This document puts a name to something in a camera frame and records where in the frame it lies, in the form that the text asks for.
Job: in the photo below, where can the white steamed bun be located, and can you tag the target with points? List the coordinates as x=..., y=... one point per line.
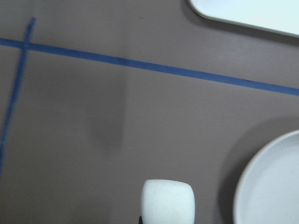
x=167, y=202

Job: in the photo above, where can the cream round plate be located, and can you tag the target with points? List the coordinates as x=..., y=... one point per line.
x=268, y=189

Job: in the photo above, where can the white bear tray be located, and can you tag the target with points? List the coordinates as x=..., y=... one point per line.
x=277, y=16

